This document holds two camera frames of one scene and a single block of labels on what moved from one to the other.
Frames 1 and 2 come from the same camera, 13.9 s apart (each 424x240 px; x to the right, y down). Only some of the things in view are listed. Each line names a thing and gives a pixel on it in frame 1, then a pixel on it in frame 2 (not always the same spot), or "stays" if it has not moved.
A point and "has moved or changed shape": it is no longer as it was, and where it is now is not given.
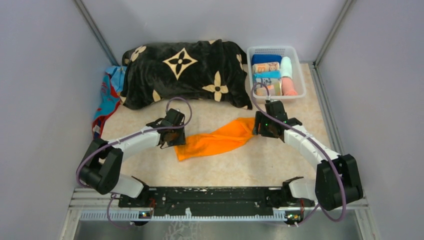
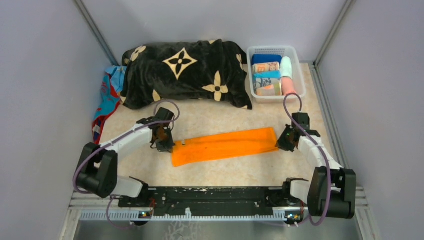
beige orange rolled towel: x=257 y=67 stays
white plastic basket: x=275 y=73 stays
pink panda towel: x=287 y=87 stays
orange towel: x=200 y=144 has moved or changed shape
